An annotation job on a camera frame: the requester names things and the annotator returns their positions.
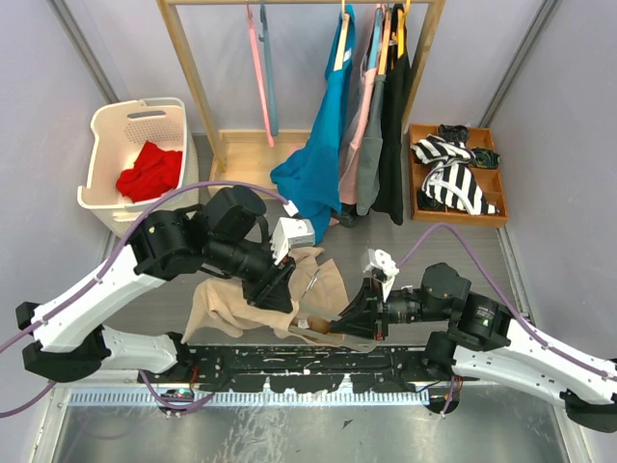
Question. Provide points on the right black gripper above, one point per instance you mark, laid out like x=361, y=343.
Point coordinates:
x=363, y=313

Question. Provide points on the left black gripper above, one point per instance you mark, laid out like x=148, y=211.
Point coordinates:
x=272, y=289

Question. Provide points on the beige t shirt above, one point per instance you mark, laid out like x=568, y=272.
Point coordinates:
x=219, y=304

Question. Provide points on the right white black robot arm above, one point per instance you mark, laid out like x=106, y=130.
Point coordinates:
x=484, y=341

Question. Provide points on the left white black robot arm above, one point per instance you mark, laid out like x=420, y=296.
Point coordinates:
x=228, y=238

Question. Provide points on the blue t shirt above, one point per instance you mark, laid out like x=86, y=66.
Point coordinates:
x=309, y=176

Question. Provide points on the black garment on hanger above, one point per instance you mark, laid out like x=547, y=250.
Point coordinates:
x=396, y=89

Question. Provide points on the grey garment on hanger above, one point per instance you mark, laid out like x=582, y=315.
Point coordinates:
x=368, y=176

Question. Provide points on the pink garment on hanger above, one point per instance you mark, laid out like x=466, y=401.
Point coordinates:
x=349, y=152

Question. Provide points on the wooden hanger with blue shirt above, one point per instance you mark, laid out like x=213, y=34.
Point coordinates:
x=342, y=38

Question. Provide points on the pink plastic hanger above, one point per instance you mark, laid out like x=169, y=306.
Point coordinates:
x=259, y=76

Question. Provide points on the grey plastic hanger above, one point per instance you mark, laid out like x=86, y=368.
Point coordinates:
x=270, y=82

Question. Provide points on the wooden clothes rack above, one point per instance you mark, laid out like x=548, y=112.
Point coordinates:
x=245, y=155

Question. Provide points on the black white striped cloth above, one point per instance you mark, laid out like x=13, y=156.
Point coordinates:
x=450, y=181

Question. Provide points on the red cloth in basket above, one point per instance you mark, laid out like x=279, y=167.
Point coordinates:
x=154, y=173

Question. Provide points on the orange wooden compartment tray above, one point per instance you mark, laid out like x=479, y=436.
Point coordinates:
x=425, y=209

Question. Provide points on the dark patterned cloth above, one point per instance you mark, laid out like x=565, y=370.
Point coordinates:
x=484, y=158

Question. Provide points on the white laundry basket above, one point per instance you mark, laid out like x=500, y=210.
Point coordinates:
x=120, y=131

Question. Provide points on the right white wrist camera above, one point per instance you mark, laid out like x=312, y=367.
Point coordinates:
x=379, y=266

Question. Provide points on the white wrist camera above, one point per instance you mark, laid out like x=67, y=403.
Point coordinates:
x=290, y=233
x=379, y=266

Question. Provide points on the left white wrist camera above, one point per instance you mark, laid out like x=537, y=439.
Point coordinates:
x=290, y=233

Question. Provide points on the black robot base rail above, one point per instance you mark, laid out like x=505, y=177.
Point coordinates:
x=301, y=369

